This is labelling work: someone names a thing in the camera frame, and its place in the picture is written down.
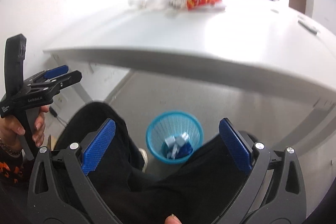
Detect blue plastic waste basket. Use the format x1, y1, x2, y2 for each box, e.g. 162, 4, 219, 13
146, 110, 203, 164

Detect white remote control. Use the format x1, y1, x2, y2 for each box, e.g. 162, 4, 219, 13
298, 19, 318, 35

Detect white small box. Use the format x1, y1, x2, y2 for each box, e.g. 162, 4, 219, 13
164, 136, 176, 148

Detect clear plastic bag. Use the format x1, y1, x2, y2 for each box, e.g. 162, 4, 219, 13
129, 0, 187, 10

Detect person's right hand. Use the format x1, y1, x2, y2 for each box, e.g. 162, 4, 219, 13
165, 214, 182, 224

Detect person's black trouser legs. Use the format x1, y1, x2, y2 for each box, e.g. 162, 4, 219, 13
55, 102, 246, 223

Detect person's left hand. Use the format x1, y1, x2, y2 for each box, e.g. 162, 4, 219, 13
0, 105, 50, 148

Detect blue snack packet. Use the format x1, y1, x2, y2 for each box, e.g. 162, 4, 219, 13
176, 141, 194, 159

